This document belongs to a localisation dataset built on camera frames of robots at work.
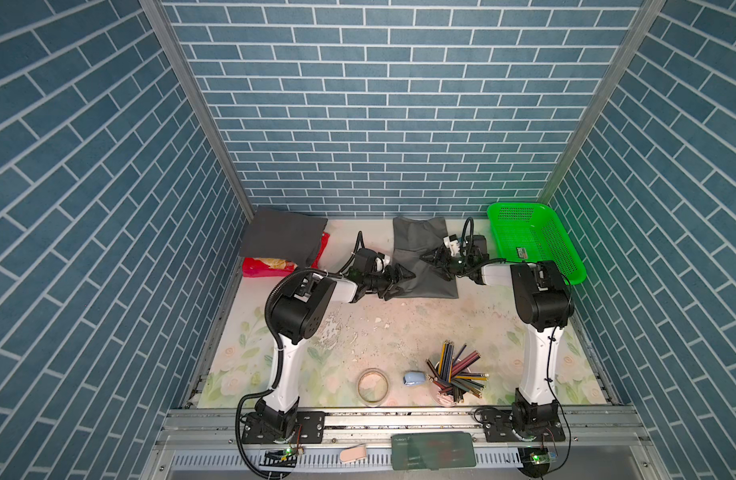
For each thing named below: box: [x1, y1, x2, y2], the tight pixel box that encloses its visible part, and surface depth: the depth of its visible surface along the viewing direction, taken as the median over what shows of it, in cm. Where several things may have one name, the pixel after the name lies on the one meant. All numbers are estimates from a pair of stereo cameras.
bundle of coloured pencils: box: [426, 340, 489, 403], surface depth 74 cm
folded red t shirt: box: [242, 232, 330, 277], surface depth 101 cm
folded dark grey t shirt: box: [240, 205, 328, 268], surface depth 105 cm
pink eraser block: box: [340, 444, 367, 462], surface depth 70 cm
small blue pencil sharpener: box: [403, 372, 427, 386], surface depth 81 cm
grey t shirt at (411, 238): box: [392, 216, 459, 299], surface depth 107 cm
